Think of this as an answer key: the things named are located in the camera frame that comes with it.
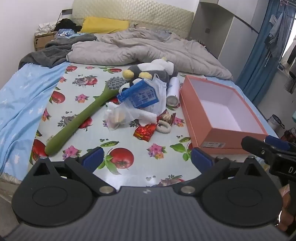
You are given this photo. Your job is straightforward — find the yellow pillow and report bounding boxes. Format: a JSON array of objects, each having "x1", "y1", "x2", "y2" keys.
[{"x1": 80, "y1": 17, "x2": 130, "y2": 34}]

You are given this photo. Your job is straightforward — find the white wardrobe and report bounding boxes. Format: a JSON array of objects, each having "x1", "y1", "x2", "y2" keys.
[{"x1": 188, "y1": 0, "x2": 269, "y2": 59}]

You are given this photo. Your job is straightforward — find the hanging grey clothes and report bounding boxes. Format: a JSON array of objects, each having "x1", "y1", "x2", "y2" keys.
[{"x1": 264, "y1": 9, "x2": 292, "y2": 67}]

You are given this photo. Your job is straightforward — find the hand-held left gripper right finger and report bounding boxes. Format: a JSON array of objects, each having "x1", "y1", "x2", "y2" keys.
[{"x1": 173, "y1": 147, "x2": 269, "y2": 196}]

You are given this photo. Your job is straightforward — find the grey slatted basket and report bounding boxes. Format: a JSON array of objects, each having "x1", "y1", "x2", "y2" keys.
[{"x1": 283, "y1": 71, "x2": 296, "y2": 93}]

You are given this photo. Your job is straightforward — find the black clothing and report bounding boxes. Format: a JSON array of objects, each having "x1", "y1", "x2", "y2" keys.
[{"x1": 54, "y1": 19, "x2": 82, "y2": 33}]

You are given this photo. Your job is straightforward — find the person's right hand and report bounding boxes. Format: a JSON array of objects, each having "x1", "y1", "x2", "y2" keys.
[{"x1": 277, "y1": 184, "x2": 296, "y2": 234}]

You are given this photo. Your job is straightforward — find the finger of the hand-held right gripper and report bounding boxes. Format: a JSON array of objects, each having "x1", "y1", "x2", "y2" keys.
[
  {"x1": 264, "y1": 135, "x2": 291, "y2": 152},
  {"x1": 241, "y1": 136, "x2": 274, "y2": 164}
]

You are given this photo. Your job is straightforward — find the white spray can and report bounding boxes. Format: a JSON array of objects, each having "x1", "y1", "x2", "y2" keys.
[{"x1": 166, "y1": 77, "x2": 181, "y2": 108}]

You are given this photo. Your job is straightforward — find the dark brown snack packet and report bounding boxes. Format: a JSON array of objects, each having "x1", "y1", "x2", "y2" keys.
[{"x1": 157, "y1": 109, "x2": 177, "y2": 126}]

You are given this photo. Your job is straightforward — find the blue patterned cloth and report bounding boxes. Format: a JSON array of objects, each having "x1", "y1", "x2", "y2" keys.
[{"x1": 55, "y1": 28, "x2": 77, "y2": 39}]

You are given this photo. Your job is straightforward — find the grey quilt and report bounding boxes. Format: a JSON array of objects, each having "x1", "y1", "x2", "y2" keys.
[{"x1": 67, "y1": 28, "x2": 233, "y2": 80}]

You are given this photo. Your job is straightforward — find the dark grey blanket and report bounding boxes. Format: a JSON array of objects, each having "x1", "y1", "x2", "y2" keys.
[{"x1": 18, "y1": 34, "x2": 97, "y2": 69}]

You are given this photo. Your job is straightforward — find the grey penguin plush toy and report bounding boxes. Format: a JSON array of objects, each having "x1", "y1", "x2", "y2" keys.
[{"x1": 122, "y1": 57, "x2": 178, "y2": 87}]

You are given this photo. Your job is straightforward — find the pink cardboard box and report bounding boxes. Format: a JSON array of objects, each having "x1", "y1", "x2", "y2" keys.
[{"x1": 180, "y1": 75, "x2": 269, "y2": 155}]

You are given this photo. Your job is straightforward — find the white crumpled clothes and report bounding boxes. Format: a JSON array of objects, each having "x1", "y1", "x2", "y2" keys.
[{"x1": 36, "y1": 22, "x2": 57, "y2": 34}]

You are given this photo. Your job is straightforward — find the tomato print tablecloth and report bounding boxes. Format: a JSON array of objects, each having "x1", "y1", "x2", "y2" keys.
[{"x1": 29, "y1": 62, "x2": 204, "y2": 181}]

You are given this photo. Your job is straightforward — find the white hair scrunchie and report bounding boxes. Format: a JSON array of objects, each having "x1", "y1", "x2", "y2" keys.
[{"x1": 157, "y1": 120, "x2": 173, "y2": 134}]

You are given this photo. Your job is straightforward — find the blue curtain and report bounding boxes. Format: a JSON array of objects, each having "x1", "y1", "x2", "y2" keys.
[{"x1": 236, "y1": 0, "x2": 288, "y2": 105}]

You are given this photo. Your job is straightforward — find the green long-handled massage brush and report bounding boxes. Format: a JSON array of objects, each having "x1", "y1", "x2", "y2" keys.
[{"x1": 44, "y1": 77, "x2": 128, "y2": 156}]

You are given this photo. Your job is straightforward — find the small trash bin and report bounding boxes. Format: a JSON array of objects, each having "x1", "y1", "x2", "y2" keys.
[{"x1": 267, "y1": 114, "x2": 285, "y2": 131}]

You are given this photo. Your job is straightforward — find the dark red bag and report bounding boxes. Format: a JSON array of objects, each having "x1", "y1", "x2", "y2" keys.
[{"x1": 280, "y1": 127, "x2": 296, "y2": 145}]

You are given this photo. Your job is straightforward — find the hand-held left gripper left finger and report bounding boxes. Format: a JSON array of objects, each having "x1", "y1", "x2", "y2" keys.
[{"x1": 29, "y1": 146, "x2": 115, "y2": 195}]

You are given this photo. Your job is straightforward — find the brown cardboard box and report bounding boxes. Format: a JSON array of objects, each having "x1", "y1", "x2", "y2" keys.
[{"x1": 34, "y1": 32, "x2": 57, "y2": 51}]

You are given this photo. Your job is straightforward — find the light blue bed sheet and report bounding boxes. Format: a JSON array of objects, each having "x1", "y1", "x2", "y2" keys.
[{"x1": 0, "y1": 61, "x2": 278, "y2": 178}]

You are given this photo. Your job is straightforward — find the cream padded headboard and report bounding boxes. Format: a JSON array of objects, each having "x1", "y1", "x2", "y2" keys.
[{"x1": 72, "y1": 0, "x2": 194, "y2": 39}]

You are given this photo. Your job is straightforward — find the clear plastic bag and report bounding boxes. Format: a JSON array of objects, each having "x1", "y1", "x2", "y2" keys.
[
  {"x1": 107, "y1": 102, "x2": 159, "y2": 127},
  {"x1": 103, "y1": 105, "x2": 136, "y2": 131}
]

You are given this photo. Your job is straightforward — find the red foil snack packet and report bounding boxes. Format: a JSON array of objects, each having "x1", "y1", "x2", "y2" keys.
[{"x1": 133, "y1": 123, "x2": 158, "y2": 142}]

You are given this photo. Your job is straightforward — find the blue plastic packet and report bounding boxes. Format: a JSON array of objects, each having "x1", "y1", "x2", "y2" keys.
[{"x1": 117, "y1": 79, "x2": 160, "y2": 109}]

